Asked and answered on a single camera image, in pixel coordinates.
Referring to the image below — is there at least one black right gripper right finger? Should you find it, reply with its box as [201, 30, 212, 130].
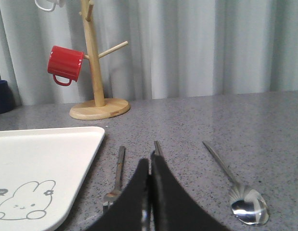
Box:
[151, 152, 228, 231]

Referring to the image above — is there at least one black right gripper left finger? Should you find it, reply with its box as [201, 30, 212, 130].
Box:
[85, 158, 150, 231]

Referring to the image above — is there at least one silver fork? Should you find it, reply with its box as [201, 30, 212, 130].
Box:
[103, 146, 125, 214]

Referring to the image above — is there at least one silver chopstick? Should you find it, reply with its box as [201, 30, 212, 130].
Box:
[154, 141, 163, 156]

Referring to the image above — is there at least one silver spoon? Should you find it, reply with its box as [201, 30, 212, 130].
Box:
[203, 141, 269, 226]

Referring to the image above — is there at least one wooden mug tree stand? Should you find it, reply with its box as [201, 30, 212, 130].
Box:
[69, 0, 130, 120]

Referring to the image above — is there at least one beige rabbit serving tray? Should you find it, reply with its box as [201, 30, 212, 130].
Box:
[0, 127, 105, 231]

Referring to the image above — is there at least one grey curtain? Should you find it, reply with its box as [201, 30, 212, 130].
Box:
[0, 0, 298, 105]

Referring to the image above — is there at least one red ribbed mug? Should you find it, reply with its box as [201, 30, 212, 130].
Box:
[47, 46, 84, 87]

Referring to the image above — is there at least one navy blue mug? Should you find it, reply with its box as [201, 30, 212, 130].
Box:
[0, 80, 16, 114]

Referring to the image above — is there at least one white hanging mug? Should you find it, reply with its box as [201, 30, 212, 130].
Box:
[34, 0, 66, 12]

